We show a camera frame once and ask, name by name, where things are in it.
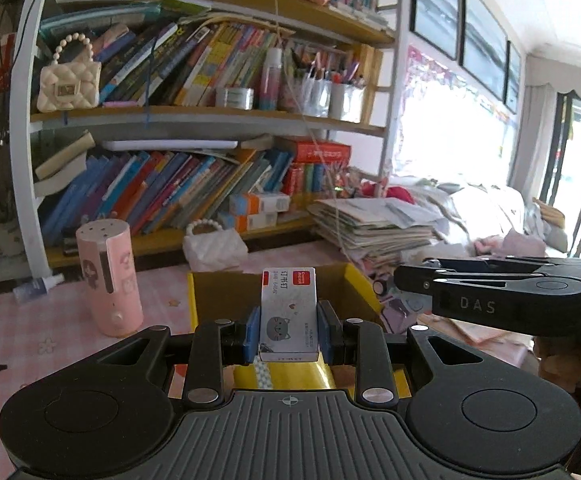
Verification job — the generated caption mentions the white quilted beaded bag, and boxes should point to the white quilted beaded bag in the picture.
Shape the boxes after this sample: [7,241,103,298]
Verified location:
[183,218,248,273]

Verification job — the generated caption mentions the orange and white carton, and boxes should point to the orange and white carton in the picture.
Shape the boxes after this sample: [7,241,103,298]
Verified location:
[229,192,291,216]
[233,211,278,233]

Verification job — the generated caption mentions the row of slanted books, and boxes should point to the row of slanted books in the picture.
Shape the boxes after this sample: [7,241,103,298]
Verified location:
[40,147,296,241]

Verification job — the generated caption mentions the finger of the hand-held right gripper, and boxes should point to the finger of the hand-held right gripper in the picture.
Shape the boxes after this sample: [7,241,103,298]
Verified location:
[394,266,546,306]
[423,256,581,273]

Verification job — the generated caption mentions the alphabet wall poster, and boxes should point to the alphabet wall poster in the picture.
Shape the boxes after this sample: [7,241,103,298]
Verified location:
[405,45,516,126]

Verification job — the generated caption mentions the pink and blue bottle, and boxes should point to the pink and blue bottle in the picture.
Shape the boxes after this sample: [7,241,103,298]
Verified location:
[259,47,284,111]

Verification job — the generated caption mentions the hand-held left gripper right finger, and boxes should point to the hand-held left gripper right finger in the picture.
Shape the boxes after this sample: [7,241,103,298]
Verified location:
[319,300,486,409]

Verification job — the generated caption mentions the row of shelf books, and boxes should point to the row of shelf books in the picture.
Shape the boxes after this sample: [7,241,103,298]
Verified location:
[98,15,291,108]

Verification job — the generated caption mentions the white pen cup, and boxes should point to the white pen cup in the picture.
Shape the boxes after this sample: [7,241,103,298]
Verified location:
[297,77,332,118]
[329,82,366,123]

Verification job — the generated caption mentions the white staple box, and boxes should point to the white staple box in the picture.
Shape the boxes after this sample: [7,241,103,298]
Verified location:
[259,266,319,362]

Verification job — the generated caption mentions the black picture frame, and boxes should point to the black picture frame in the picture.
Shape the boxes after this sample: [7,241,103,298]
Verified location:
[410,0,461,61]
[461,0,510,102]
[505,40,523,115]

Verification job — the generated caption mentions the cream quilted handbag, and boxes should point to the cream quilted handbag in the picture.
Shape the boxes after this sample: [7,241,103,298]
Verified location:
[38,32,102,113]

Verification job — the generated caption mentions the gold tape roll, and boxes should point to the gold tape roll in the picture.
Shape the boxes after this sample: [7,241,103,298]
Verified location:
[234,362,338,391]

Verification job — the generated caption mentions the white flat board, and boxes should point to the white flat board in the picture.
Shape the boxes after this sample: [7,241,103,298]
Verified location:
[101,139,238,152]

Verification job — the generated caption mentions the yellow cardboard box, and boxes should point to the yellow cardboard box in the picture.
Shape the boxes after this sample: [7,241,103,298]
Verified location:
[186,262,411,396]

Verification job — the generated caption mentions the white bookshelf frame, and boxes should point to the white bookshelf frame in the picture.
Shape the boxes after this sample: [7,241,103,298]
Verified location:
[9,0,411,281]

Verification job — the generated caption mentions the stack of papers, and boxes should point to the stack of papers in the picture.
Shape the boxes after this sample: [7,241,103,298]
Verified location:
[310,197,446,266]

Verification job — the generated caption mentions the pink checkered tablecloth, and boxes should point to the pink checkered tablecloth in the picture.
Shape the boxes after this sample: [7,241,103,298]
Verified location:
[0,240,351,411]

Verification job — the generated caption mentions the pile of pale clothes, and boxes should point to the pile of pale clothes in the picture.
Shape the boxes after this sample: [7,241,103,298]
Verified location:
[420,180,568,261]

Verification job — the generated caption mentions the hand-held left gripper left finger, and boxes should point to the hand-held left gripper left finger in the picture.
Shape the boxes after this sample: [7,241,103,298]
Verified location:
[95,305,262,409]

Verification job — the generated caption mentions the small spray bottle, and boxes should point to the small spray bottle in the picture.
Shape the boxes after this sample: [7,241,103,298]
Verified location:
[13,274,65,303]

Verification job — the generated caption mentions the pink humidifier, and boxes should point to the pink humidifier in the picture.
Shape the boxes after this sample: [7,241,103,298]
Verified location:
[75,220,144,337]

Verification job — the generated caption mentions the person's right hand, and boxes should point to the person's right hand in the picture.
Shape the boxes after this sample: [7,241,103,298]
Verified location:
[535,334,581,396]

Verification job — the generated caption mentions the round metal tin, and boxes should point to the round metal tin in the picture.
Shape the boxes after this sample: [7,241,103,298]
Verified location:
[215,86,255,110]

